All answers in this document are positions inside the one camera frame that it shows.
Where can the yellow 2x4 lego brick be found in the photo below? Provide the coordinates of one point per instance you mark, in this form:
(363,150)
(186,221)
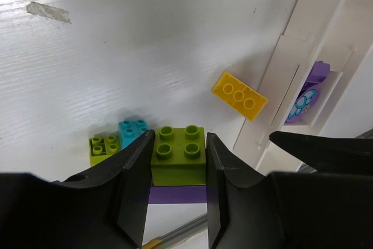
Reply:
(245,100)

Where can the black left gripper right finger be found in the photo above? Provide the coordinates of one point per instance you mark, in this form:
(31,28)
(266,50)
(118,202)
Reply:
(246,209)

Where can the purple sloped lego brick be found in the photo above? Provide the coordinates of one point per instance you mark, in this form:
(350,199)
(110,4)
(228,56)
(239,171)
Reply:
(318,73)

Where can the small teal 2x2 lego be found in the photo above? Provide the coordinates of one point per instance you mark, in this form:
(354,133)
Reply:
(129,129)

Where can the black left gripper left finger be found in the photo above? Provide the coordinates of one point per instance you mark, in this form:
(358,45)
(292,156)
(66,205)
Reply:
(104,206)

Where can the green 2x2 tall lego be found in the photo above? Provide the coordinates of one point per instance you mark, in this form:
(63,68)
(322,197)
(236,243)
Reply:
(179,157)

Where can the right white divided container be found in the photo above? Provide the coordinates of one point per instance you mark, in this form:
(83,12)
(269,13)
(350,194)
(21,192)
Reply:
(337,32)

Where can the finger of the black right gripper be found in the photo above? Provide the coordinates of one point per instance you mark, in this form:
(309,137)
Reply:
(327,155)

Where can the green 2x2 lego brick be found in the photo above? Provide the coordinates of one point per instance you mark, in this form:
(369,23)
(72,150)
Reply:
(102,147)

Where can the purple curved lego plate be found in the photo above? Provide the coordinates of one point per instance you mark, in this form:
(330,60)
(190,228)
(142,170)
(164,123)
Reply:
(178,195)

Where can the purple round printed lego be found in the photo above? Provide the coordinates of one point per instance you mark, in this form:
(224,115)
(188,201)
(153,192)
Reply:
(303,103)

